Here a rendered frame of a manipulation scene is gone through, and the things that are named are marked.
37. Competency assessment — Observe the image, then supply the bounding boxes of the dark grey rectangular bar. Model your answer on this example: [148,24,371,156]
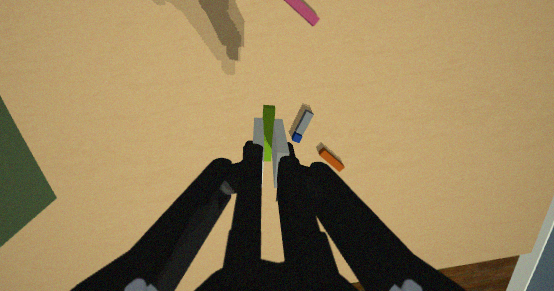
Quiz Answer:
[295,110,314,135]

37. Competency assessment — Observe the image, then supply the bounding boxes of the lime green rod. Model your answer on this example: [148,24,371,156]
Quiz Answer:
[263,105,275,162]

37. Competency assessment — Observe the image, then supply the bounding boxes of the pink rod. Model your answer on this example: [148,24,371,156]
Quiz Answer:
[284,0,320,26]

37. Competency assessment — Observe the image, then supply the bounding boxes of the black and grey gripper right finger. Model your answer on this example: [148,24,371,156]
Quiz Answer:
[272,119,466,291]

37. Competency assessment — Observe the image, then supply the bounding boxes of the small blue cube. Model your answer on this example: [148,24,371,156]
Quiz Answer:
[291,131,302,143]

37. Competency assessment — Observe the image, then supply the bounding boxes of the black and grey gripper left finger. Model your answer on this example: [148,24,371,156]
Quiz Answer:
[70,117,265,291]

